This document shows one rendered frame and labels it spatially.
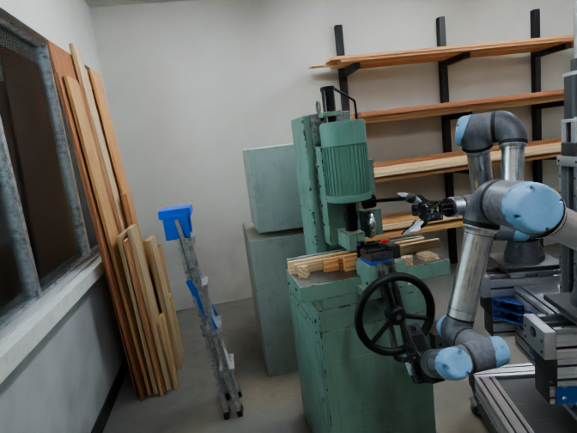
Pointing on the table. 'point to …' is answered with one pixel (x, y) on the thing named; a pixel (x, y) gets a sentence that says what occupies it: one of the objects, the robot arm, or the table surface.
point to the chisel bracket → (347, 239)
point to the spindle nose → (350, 216)
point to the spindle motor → (345, 161)
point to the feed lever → (386, 200)
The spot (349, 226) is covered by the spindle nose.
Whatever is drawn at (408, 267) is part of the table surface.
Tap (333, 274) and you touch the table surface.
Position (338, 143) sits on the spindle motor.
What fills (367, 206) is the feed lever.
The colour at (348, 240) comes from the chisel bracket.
